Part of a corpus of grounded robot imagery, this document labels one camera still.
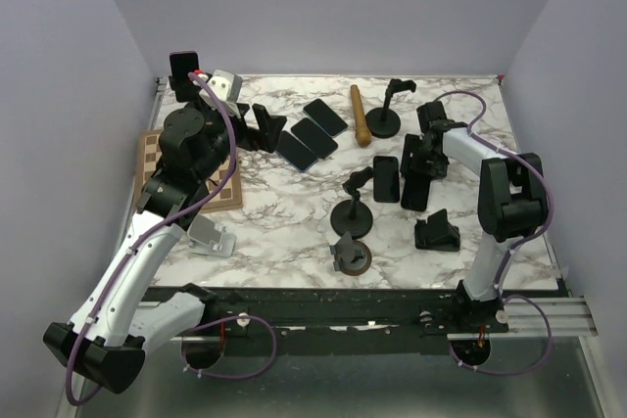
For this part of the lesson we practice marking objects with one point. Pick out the black phone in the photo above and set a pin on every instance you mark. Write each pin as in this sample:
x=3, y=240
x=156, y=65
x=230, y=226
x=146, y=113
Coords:
x=314, y=138

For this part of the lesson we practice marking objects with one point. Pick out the silver phone stand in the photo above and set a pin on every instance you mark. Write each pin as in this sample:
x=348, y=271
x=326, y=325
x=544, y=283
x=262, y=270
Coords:
x=209, y=238

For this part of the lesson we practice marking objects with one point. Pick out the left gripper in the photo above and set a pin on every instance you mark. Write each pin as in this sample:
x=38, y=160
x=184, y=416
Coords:
x=270, y=128

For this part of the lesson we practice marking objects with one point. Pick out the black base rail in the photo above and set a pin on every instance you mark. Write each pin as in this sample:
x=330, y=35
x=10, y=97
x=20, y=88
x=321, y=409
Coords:
x=249, y=322

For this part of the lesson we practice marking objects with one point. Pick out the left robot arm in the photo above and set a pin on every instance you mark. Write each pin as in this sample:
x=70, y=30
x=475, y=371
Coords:
x=106, y=341

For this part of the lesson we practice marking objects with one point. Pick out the teal phone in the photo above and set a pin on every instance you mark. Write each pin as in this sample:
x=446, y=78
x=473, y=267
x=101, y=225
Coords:
x=321, y=114

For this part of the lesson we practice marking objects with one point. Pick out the wooden rolling pin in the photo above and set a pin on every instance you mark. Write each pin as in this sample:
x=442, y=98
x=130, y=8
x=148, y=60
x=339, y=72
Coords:
x=363, y=135

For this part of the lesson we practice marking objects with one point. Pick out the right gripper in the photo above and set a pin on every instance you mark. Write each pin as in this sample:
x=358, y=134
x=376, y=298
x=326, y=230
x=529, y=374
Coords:
x=412, y=142

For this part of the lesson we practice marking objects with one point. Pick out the black folding stand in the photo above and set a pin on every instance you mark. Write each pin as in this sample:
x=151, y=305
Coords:
x=436, y=233

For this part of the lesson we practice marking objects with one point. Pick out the black pole stand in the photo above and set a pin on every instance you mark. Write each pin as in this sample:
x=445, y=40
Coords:
x=382, y=121
x=353, y=216

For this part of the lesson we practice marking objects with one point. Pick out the round wooden base stand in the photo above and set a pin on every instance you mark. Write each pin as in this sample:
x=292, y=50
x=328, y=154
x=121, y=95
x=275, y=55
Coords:
x=351, y=256

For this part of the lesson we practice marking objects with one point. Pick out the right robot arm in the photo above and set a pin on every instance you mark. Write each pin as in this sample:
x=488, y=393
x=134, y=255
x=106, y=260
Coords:
x=512, y=200

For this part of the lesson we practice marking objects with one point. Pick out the blue phone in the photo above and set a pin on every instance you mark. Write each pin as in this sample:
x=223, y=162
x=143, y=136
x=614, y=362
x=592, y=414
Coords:
x=295, y=152

